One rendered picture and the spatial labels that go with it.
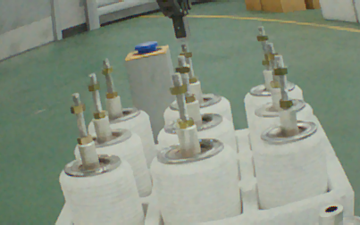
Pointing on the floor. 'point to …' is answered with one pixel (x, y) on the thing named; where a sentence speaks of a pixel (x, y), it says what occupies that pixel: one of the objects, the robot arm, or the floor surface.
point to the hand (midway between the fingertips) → (181, 29)
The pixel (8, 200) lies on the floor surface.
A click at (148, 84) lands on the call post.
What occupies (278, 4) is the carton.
